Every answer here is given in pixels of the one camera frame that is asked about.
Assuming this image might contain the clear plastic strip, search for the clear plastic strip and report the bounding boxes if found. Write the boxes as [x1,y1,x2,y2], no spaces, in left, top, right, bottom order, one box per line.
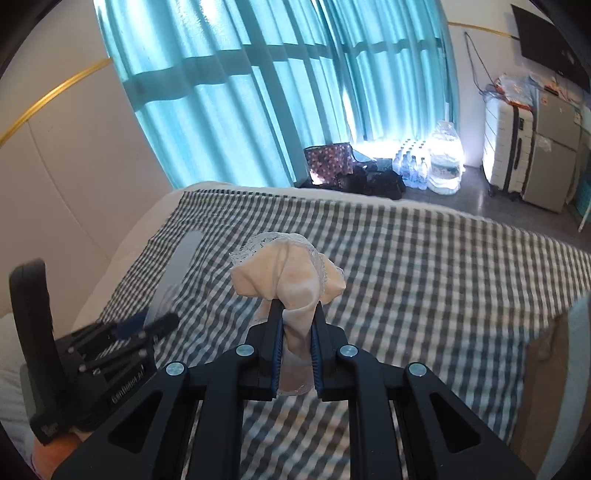
[144,230,204,327]

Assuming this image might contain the beige cloth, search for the beige cloth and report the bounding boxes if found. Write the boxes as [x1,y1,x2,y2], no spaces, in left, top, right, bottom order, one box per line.
[230,232,346,396]

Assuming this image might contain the person hand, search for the person hand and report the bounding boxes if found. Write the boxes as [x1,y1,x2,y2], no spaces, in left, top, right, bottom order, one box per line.
[32,429,91,479]

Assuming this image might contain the cardboard box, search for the cardboard box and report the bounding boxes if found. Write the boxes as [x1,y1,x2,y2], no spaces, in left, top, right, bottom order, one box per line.
[510,295,590,479]

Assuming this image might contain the checkered bed sheet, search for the checkered bed sheet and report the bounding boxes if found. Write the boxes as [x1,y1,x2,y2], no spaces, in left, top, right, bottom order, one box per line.
[96,188,591,480]

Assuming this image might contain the black clothes on floor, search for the black clothes on floor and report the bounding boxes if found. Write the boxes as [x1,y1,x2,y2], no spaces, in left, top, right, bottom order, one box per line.
[295,167,406,201]

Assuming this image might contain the water bottle pack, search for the water bottle pack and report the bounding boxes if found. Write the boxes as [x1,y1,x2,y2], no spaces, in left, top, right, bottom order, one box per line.
[393,139,430,190]

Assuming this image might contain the teal waste basket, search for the teal waste basket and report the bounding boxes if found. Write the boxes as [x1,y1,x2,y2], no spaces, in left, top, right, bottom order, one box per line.
[574,173,590,225]

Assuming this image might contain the patterned bag on floor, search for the patterned bag on floor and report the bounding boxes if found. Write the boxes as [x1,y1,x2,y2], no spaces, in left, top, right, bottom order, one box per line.
[304,143,355,185]

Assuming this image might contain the grey mini fridge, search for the grey mini fridge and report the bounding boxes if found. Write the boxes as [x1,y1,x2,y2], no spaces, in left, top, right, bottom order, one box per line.
[522,89,581,213]

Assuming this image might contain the white suitcase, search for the white suitcase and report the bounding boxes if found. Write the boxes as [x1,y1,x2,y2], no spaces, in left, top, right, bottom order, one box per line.
[482,96,534,198]

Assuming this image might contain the teal curtain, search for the teal curtain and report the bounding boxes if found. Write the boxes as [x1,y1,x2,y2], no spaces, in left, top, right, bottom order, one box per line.
[94,1,460,188]

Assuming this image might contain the wall television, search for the wall television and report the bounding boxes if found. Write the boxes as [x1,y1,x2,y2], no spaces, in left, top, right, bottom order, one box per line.
[511,4,590,93]

